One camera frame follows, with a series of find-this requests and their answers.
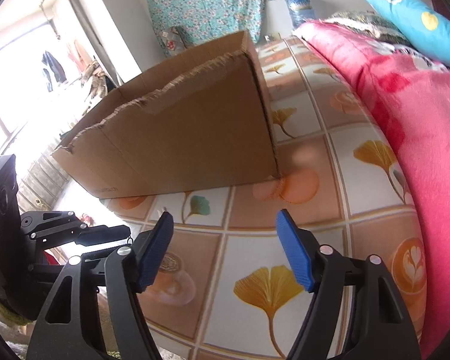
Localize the patterned tablecloth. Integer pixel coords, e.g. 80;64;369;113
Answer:
107;37;427;359

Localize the brown cardboard box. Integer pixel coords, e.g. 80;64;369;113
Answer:
53;31;280;198

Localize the rolled patterned mat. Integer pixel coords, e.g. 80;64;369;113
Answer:
157;26;195;57

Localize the pink blanket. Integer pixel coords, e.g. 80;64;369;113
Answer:
296;20;450;356

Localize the light blue pillow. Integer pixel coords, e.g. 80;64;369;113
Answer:
366;0;450;67

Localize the blue water jug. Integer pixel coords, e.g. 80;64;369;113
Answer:
284;0;316;29

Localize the teal floral wall cloth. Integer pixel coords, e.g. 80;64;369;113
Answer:
146;0;273;47

